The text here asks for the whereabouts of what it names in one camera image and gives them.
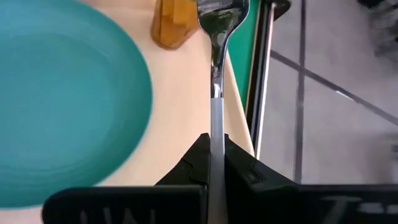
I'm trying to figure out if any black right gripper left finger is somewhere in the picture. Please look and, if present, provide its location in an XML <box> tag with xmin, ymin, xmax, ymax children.
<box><xmin>41</xmin><ymin>133</ymin><xmax>211</xmax><ymax>224</ymax></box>

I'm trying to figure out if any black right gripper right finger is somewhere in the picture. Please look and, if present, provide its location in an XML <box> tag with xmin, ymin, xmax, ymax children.
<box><xmin>223</xmin><ymin>133</ymin><xmax>398</xmax><ymax>224</ymax></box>

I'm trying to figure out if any silver metal fork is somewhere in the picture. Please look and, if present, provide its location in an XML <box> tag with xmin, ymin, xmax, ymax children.
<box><xmin>196</xmin><ymin>0</ymin><xmax>251</xmax><ymax>224</ymax></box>

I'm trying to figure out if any beige tray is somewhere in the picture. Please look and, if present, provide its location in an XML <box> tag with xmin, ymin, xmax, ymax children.
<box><xmin>0</xmin><ymin>0</ymin><xmax>256</xmax><ymax>224</ymax></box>

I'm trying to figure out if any teal round plate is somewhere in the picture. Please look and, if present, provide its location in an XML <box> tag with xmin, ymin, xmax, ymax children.
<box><xmin>0</xmin><ymin>0</ymin><xmax>154</xmax><ymax>209</ymax></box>

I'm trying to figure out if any green table mat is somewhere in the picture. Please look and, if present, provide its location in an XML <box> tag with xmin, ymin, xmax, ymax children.
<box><xmin>227</xmin><ymin>0</ymin><xmax>261</xmax><ymax>110</ymax></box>

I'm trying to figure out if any black table edge frame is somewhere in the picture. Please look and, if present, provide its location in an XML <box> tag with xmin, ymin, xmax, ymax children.
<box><xmin>244</xmin><ymin>0</ymin><xmax>292</xmax><ymax>160</ymax></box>

